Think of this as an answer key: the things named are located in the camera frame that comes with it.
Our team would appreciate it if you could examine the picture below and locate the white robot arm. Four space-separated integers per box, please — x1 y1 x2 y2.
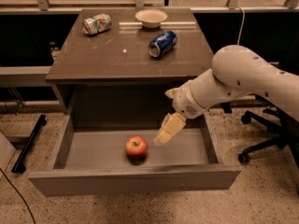
155 45 299 146

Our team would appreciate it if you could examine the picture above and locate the white ceramic bowl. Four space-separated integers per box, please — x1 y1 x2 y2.
135 9 167 28

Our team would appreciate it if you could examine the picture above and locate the red apple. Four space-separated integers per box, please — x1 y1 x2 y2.
125 135 149 159

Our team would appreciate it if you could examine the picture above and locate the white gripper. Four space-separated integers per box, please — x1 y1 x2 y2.
154 80 206 146

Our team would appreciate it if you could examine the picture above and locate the black metal bar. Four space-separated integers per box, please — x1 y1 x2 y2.
11 115 47 174

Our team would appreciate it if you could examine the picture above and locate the grey cabinet with counter top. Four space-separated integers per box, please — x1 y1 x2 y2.
46 8 213 130

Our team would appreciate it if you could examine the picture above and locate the black floor cable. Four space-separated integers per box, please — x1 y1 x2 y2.
0 171 36 224

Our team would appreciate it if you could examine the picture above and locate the open grey top drawer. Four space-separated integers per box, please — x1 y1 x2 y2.
27 91 242 198

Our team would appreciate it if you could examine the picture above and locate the black office chair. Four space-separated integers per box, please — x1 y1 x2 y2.
237 93 299 170

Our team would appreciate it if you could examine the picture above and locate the green crushed soda can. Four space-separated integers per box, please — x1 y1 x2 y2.
82 14 111 35

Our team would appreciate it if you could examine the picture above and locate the white hanging cable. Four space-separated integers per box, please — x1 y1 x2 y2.
236 6 247 47

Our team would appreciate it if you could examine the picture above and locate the blue pepsi can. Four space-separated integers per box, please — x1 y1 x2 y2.
149 30 178 58

